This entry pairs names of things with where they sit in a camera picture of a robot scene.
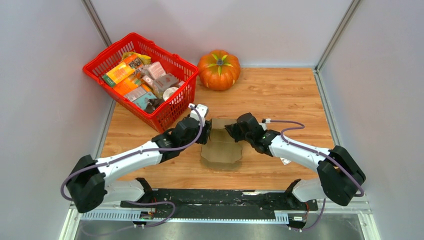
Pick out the small white packet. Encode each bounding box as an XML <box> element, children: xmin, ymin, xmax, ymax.
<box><xmin>280</xmin><ymin>157</ymin><xmax>292</xmax><ymax>165</ymax></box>

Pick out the teal box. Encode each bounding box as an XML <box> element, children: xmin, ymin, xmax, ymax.
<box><xmin>133</xmin><ymin>91</ymin><xmax>157</xmax><ymax>110</ymax></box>

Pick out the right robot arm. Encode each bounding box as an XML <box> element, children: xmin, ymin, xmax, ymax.
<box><xmin>224</xmin><ymin>112</ymin><xmax>366</xmax><ymax>210</ymax></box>

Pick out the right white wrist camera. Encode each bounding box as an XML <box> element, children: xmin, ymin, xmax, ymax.
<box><xmin>259</xmin><ymin>118</ymin><xmax>271</xmax><ymax>131</ymax></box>

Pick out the orange snack box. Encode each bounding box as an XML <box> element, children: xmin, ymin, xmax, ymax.
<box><xmin>101</xmin><ymin>56</ymin><xmax>143</xmax><ymax>88</ymax></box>

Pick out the brown cardboard box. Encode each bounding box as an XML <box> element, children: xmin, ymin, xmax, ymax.
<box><xmin>200</xmin><ymin>118</ymin><xmax>243</xmax><ymax>172</ymax></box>

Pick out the yellow snack bag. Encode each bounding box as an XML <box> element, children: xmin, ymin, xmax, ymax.
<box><xmin>121</xmin><ymin>51</ymin><xmax>152</xmax><ymax>65</ymax></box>

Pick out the grey pink box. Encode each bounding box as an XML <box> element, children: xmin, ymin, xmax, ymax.
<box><xmin>153</xmin><ymin>73</ymin><xmax>179</xmax><ymax>95</ymax></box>

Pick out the red plastic shopping basket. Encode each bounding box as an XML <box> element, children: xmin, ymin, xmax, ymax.
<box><xmin>82</xmin><ymin>32</ymin><xmax>199</xmax><ymax>133</ymax></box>

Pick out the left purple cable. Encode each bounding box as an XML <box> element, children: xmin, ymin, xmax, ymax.
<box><xmin>60</xmin><ymin>105</ymin><xmax>205</xmax><ymax>202</ymax></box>

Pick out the orange pumpkin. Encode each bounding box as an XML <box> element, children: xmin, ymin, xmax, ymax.
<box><xmin>197</xmin><ymin>49</ymin><xmax>241</xmax><ymax>91</ymax></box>

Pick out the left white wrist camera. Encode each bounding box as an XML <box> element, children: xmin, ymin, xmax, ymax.
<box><xmin>188</xmin><ymin>103</ymin><xmax>209</xmax><ymax>125</ymax></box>

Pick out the white tape roll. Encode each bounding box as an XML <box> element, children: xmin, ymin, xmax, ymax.
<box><xmin>162</xmin><ymin>87</ymin><xmax>179</xmax><ymax>101</ymax></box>

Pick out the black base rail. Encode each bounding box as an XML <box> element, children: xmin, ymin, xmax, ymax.
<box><xmin>140</xmin><ymin>188</ymin><xmax>318</xmax><ymax>220</ymax></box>

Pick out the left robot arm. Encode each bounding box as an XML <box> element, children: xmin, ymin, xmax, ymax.
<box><xmin>60</xmin><ymin>116</ymin><xmax>212</xmax><ymax>213</ymax></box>

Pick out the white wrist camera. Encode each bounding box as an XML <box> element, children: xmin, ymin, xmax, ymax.
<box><xmin>188</xmin><ymin>103</ymin><xmax>209</xmax><ymax>125</ymax></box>
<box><xmin>259</xmin><ymin>118</ymin><xmax>271</xmax><ymax>131</ymax></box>

